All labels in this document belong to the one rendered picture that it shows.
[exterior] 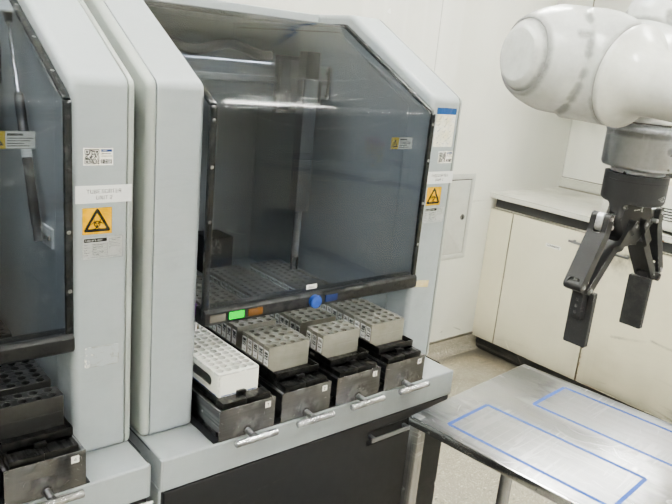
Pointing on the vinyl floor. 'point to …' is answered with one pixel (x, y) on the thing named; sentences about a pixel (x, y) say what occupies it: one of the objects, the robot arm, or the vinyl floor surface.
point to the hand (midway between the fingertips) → (605, 325)
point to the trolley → (549, 441)
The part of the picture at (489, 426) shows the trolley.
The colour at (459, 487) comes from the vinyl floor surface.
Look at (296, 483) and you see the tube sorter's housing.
